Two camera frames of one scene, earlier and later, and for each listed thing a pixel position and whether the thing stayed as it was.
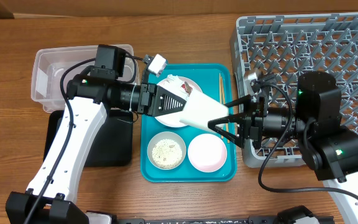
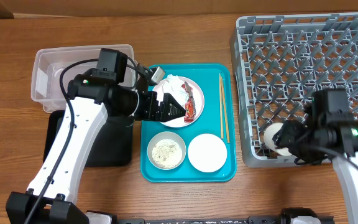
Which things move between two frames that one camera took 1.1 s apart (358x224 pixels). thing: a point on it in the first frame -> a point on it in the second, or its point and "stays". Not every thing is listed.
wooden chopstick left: x=220 y=101 stays
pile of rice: x=166 y=154 stays
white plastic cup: x=199 y=109 -> x=268 y=135
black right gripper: x=248 y=125 -> x=286 y=139
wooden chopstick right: x=224 y=102 stays
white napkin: x=173 y=83 stays
